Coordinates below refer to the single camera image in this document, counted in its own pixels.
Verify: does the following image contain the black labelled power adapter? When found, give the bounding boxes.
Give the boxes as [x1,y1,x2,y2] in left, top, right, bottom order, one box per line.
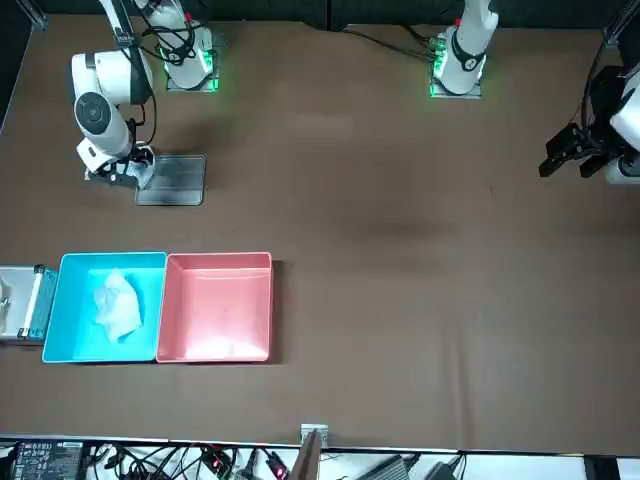
[9,439,87,480]

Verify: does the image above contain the ribbed metal tray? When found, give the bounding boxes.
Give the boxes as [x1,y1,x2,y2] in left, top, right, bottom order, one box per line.
[134,153,208,206]

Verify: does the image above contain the pink plastic box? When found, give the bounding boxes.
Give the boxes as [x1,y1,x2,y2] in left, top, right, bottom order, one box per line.
[155,252,274,364]

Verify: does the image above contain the black plug with red light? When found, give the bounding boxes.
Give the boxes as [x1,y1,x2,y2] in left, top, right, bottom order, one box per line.
[199,444,236,476]
[263,449,292,479]

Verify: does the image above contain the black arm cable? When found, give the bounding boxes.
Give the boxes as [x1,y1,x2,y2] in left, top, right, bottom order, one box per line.
[582,0,631,136]
[102,0,157,151]

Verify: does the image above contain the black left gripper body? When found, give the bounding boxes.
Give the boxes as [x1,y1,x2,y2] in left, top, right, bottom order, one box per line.
[574,64,626,156]

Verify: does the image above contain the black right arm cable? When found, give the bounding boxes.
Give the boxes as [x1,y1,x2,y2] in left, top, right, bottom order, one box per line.
[102,0,157,151]

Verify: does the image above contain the grey power adapter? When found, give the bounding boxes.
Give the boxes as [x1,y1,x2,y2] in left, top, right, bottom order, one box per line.
[369,453,419,480]

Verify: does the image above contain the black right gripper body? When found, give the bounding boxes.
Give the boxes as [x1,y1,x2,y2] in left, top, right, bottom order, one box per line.
[89,147,154,185]

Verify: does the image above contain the black base power cable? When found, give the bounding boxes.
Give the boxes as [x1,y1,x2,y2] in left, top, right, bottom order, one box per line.
[319,22,439,56]

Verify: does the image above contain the small black power adapter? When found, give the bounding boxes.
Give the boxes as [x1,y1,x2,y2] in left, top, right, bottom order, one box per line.
[419,460,464,480]

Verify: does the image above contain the aluminium frame post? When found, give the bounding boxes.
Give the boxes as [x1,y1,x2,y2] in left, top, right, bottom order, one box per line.
[602,0,632,49]

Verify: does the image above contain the used face mask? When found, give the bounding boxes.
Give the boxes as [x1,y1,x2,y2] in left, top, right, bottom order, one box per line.
[92,268,144,345]

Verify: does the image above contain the new face mask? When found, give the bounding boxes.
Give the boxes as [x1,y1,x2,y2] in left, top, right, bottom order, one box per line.
[127,160,155,190]

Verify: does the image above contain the aluminium edge rail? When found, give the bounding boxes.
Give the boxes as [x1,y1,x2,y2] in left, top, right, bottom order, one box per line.
[19,0,49,31]

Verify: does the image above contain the blue plastic box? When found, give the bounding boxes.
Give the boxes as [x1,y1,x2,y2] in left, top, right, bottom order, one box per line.
[41,252,169,364]

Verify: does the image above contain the silver metal post bracket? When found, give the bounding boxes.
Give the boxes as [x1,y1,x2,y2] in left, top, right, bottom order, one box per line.
[292,423,330,480]

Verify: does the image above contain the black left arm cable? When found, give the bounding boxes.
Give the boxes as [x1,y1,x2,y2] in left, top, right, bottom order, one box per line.
[582,0,631,136]

